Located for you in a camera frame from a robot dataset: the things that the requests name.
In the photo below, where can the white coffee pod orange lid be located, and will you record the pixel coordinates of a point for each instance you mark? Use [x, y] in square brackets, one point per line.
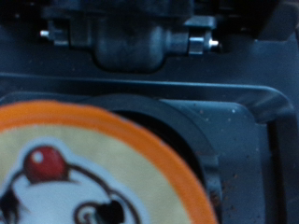
[93, 146]

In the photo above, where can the black Keurig coffee machine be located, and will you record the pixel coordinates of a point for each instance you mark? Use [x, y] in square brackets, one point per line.
[218, 62]

